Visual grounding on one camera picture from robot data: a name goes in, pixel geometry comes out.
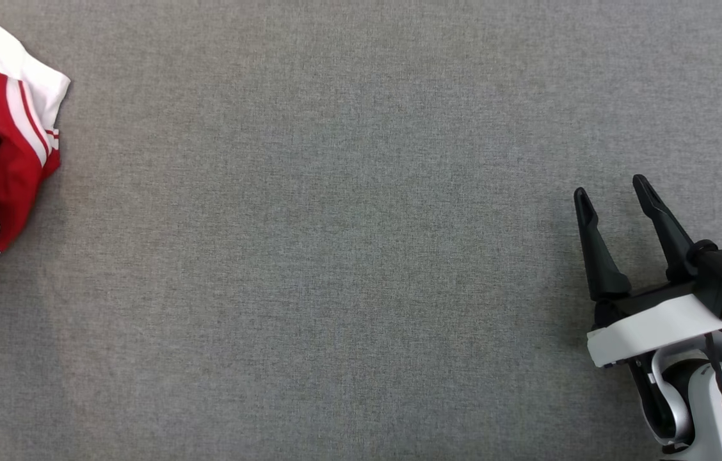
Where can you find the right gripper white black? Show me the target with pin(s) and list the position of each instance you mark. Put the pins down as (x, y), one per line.
(655, 326)

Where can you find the red white lettered jersey shirt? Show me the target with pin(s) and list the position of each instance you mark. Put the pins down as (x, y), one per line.
(15, 166)

